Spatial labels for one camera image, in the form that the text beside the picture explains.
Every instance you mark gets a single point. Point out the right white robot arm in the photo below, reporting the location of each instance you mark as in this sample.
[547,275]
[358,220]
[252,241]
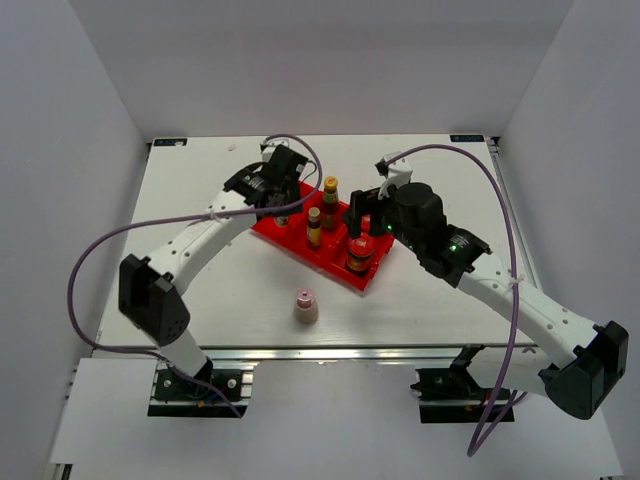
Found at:
[575,362]

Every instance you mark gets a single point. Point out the tall yellow-cap sauce bottle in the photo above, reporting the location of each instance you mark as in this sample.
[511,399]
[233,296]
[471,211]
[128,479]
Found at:
[330,203]

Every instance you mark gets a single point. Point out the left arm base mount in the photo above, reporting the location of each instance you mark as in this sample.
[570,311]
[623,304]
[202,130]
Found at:
[174,397]

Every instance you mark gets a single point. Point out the red-lid sauce jar front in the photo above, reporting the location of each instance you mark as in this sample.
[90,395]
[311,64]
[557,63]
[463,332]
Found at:
[359,254]

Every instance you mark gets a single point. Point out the pink-cap spice shaker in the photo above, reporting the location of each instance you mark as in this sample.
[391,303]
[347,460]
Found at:
[305,307]

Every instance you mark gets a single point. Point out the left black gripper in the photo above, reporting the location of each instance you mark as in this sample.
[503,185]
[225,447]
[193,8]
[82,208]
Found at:
[294,193]

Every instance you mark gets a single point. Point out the red three-compartment plastic tray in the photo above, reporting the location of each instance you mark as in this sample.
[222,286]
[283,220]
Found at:
[332,255]

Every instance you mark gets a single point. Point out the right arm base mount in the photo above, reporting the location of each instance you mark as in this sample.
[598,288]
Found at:
[453,385]

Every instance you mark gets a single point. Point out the black-cap pepper shaker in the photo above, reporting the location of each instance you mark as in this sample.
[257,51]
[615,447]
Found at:
[282,221]

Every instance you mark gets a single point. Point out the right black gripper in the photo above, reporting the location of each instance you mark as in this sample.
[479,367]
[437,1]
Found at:
[367,203]

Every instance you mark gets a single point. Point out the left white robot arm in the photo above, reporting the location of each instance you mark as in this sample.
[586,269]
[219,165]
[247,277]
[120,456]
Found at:
[151,289]

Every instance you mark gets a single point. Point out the small tan-cap sauce bottle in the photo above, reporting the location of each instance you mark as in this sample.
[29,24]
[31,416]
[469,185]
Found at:
[314,227]

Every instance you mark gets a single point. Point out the right blue table label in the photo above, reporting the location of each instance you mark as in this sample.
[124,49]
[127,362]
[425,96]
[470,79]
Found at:
[467,138]

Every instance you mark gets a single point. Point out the blue table label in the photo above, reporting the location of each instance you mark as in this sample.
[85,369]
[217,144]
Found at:
[170,142]
[467,138]

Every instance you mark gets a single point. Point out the aluminium table front rail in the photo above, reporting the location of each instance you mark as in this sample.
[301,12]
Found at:
[414,355]

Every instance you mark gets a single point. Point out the left blue table label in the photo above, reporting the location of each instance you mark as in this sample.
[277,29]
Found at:
[170,142]

